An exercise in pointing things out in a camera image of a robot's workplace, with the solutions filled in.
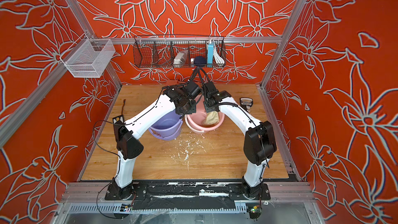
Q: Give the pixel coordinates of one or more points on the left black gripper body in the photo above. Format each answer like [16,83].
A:
[190,108]

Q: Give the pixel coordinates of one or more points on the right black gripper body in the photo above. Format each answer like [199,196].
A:
[207,107]

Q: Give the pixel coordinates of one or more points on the yellow stained cloth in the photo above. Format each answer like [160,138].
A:
[212,118]

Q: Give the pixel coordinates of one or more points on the pink plastic bucket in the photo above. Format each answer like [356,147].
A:
[196,120]

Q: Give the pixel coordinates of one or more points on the purple plastic bucket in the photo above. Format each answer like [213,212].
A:
[167,128]

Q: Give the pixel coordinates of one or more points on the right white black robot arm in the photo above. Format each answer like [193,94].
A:
[259,142]

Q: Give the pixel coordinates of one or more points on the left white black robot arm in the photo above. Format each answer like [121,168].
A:
[128,132]

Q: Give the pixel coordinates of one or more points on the dark blue round object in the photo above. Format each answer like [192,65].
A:
[200,61]

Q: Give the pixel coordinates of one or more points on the light blue box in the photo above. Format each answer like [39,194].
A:
[210,53]

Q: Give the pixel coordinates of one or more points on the small black yellow card device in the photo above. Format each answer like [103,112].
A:
[118,119]

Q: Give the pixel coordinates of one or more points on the black white handled brush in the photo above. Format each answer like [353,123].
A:
[246,103]

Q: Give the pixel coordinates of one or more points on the black wire wall basket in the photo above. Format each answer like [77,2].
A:
[159,52]

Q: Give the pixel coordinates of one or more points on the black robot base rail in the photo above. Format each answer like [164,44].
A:
[188,194]

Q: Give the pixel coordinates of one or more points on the white wire mesh basket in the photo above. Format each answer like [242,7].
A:
[89,58]

